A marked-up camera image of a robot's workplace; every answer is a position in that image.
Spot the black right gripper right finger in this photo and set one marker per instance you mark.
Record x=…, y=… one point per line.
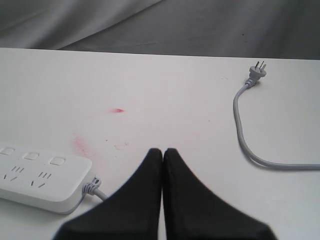
x=193, y=212

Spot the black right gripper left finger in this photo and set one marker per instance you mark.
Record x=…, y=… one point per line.
x=131, y=213

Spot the white five-outlet power strip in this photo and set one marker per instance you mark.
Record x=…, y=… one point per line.
x=43, y=179

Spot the grey backdrop cloth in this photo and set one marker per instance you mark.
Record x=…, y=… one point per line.
x=286, y=29

